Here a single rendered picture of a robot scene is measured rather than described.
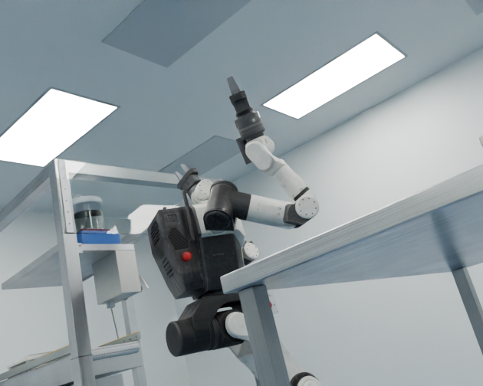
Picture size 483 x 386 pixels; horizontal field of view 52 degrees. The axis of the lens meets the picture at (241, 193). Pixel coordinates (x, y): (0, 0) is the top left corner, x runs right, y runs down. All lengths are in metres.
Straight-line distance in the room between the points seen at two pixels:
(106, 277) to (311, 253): 1.71
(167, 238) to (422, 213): 1.12
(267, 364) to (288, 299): 4.84
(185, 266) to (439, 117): 3.83
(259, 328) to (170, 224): 0.86
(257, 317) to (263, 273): 0.09
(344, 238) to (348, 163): 4.66
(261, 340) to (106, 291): 1.57
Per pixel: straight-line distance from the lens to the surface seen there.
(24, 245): 6.01
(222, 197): 1.62
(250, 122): 1.69
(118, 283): 2.35
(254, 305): 0.94
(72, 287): 2.15
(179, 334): 1.66
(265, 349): 0.94
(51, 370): 2.46
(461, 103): 5.12
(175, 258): 1.70
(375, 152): 5.33
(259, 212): 1.63
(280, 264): 0.87
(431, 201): 0.73
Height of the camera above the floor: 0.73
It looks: 19 degrees up
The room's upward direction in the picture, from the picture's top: 14 degrees counter-clockwise
